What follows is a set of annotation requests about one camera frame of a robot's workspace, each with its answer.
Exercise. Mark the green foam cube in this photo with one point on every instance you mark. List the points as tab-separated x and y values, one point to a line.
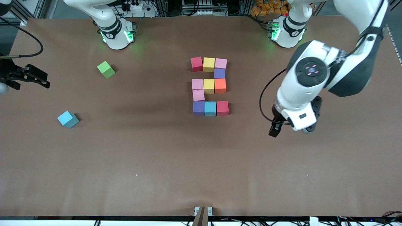
106	69

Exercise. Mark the white power strip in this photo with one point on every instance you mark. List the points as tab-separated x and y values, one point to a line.
139	8

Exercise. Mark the yellow foam cube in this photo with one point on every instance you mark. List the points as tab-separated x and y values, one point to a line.
209	64
209	86

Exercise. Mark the purple foam cube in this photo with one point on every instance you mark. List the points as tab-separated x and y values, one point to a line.
219	73
198	108

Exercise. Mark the brown camera pole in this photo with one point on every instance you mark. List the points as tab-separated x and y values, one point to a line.
200	219

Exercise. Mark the cyan foam cube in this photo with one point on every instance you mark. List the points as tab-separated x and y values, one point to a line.
67	119
210	108

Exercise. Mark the red foam cube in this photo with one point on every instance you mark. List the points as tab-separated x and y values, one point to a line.
197	64
222	108

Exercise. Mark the orange snack bag pile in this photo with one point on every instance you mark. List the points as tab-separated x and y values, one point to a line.
267	8

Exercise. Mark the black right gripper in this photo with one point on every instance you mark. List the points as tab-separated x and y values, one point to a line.
8	70

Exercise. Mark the aluminium frame post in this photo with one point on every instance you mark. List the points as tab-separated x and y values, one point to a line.
22	22

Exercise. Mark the orange foam cube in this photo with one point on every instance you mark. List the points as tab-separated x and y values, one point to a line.
220	85

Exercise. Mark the silver camera mount bracket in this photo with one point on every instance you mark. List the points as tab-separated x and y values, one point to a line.
203	211

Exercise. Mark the notched pink foam cube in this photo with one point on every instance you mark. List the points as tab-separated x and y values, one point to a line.
198	95

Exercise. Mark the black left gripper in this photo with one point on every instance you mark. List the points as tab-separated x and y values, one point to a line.
277	118

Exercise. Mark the brown paper table cover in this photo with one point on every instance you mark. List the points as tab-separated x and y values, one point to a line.
201	157

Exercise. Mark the grey electronics rack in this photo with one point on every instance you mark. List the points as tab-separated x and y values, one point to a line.
201	6

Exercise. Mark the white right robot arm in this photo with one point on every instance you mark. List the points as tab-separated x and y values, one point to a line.
103	18

